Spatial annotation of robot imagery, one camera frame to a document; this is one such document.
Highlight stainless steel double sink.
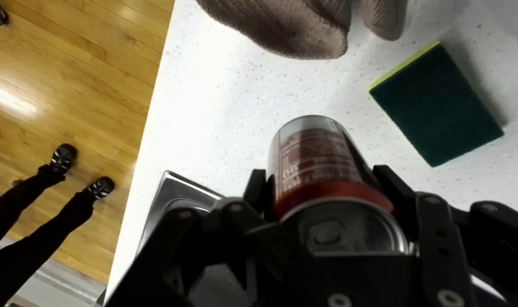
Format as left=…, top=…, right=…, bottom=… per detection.
left=137, top=171, right=221, bottom=248

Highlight red soda can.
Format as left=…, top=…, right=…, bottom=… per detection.
left=267, top=115, right=408, bottom=258

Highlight person legs black shoes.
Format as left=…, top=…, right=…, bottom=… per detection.
left=0, top=142, right=117, bottom=307

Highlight green yellow sponge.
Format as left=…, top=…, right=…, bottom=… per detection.
left=367, top=43, right=504, bottom=168

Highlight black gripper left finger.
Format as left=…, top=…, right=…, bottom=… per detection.
left=103, top=170, right=301, bottom=307

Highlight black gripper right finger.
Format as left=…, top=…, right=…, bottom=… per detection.
left=310, top=166, right=518, bottom=307

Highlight brown cloth towel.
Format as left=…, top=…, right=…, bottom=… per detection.
left=195, top=0, right=407, bottom=60

